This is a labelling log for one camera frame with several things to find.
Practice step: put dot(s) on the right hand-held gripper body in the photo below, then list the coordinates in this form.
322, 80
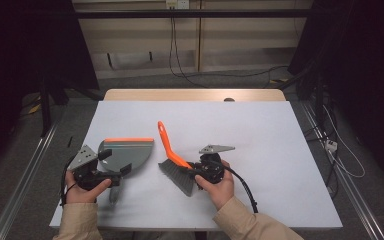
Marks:
211, 168

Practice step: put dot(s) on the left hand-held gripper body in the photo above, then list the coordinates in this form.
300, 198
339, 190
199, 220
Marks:
86, 173

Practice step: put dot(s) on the grey dustpan with orange edge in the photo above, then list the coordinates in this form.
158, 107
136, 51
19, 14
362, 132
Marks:
130, 155

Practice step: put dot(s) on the orange brush with grey bristles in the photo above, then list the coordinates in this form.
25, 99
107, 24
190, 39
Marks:
168, 146

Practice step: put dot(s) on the person's left hand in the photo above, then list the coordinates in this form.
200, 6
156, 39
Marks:
80, 195

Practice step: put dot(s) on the person's right hand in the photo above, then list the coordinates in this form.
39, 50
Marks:
221, 193

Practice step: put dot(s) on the white power strip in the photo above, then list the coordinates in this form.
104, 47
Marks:
331, 145

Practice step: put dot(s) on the beige wooden cabinet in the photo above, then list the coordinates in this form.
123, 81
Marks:
230, 43

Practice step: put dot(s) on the black curtain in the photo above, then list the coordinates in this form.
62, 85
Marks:
30, 43
363, 50

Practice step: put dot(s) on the metal floor rail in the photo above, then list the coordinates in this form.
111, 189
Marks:
353, 193
23, 180

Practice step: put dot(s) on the white wall socket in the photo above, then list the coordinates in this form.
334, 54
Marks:
177, 4

